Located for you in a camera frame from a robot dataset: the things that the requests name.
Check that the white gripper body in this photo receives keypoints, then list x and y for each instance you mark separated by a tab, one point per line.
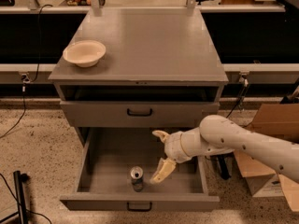
173	147

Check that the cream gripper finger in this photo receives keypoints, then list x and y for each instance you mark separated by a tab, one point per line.
162	135
164	169

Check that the silver redbull can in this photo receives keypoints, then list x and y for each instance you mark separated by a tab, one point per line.
136	174

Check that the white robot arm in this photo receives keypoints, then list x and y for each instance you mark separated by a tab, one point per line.
217	135

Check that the open grey middle drawer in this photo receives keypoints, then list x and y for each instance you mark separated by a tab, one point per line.
104	182

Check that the closed grey top drawer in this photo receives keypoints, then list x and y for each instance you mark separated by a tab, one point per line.
113	114

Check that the black bar on floor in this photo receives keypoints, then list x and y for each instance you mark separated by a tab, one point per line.
224	170

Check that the brown cardboard box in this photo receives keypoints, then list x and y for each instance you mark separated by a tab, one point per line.
271	171

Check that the white bowl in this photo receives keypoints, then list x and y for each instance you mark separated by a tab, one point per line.
86	53

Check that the black stand at left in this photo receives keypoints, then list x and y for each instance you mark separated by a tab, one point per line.
20	212

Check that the black top drawer handle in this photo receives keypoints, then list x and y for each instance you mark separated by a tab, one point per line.
132	113

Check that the black drawer handle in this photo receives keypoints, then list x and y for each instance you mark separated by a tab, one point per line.
132	113
139	207

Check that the black middle drawer handle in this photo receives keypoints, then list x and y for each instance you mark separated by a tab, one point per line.
139	207

